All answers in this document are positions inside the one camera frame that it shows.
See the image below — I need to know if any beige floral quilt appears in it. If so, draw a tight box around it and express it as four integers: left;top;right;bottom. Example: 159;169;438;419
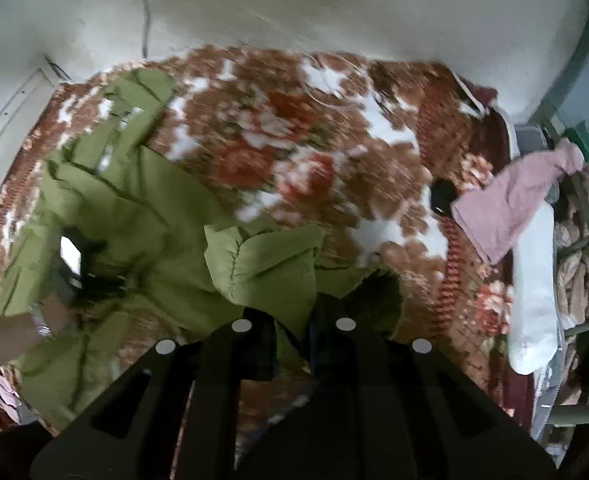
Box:
552;175;589;406

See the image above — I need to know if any small black device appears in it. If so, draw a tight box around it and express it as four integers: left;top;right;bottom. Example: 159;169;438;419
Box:
429;179;458;218

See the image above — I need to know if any grey box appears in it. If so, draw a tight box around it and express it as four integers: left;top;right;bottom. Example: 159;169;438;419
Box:
513;122;550;153

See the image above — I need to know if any white strap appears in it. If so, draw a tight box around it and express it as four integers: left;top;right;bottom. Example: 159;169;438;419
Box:
449;69;493;118

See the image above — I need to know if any white cable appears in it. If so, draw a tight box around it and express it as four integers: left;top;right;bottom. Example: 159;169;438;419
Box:
299;54;375;113

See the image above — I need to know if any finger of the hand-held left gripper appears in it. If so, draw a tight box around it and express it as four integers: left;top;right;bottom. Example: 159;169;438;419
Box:
80;240;131;298

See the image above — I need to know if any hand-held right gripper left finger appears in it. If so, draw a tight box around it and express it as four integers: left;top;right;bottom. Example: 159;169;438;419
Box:
29;309;278;480

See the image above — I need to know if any person's left hand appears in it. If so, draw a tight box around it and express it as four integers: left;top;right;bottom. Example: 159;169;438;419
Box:
42;291;81;335

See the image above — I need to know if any pink patterned cloth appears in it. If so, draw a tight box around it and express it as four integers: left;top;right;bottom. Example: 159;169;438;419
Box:
0;367;22;428

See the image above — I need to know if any black wall cable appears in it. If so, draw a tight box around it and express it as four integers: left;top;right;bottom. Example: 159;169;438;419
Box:
132;0;152;58

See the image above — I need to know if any person's left forearm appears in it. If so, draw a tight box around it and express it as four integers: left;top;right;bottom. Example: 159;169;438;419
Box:
0;310;42;378

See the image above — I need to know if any long white cloth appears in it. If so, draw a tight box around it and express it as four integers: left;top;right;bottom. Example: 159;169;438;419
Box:
505;202;561;376

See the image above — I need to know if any green garment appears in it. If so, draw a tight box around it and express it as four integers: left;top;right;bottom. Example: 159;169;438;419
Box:
0;67;405;431

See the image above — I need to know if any silver wristwatch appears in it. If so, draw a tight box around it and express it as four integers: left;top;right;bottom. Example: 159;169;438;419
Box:
29;307;55;342

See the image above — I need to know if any floral brown blanket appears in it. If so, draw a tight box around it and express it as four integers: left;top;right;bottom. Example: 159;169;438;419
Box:
0;45;535;441

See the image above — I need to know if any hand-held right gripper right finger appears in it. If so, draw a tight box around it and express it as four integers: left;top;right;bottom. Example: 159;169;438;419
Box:
309;294;560;480

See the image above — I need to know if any dark red cloth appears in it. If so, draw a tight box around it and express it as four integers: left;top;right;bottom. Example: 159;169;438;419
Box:
472;86;518;166

